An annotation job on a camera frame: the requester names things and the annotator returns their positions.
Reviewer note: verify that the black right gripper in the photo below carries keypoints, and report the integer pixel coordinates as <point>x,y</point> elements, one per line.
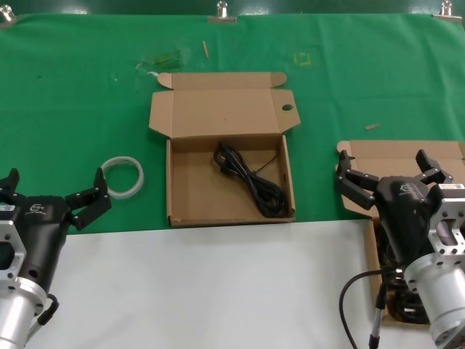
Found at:
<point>405,212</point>

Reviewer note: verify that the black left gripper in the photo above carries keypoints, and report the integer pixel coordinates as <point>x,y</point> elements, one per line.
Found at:
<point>40,240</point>

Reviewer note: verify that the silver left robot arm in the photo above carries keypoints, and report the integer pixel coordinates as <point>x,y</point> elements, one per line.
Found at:
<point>14,316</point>

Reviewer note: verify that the cardboard box with round hole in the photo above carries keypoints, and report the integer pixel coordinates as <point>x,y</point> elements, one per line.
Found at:
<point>196,189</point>

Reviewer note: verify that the short wooden chip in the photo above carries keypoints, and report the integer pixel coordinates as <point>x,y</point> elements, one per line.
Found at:
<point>372,127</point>

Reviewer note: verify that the white tape roll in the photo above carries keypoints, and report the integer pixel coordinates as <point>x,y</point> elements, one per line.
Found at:
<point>125,194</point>

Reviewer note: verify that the green table cloth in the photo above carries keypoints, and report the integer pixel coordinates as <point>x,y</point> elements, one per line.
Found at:
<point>72,91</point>

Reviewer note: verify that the metal binder clip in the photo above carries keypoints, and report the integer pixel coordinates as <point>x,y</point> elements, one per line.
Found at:
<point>447,15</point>
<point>222,18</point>
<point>5,16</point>

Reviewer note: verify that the thin wooden stick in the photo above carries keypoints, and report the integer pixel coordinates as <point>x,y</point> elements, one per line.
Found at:
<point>205,49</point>

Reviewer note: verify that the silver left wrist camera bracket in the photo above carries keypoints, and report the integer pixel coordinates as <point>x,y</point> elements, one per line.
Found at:
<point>5,227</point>

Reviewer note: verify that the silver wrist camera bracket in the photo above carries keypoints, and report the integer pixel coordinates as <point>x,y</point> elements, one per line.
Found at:
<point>450,203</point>
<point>5,227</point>

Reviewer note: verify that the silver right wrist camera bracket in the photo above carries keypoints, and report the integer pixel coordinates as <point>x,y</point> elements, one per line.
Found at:
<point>450,203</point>

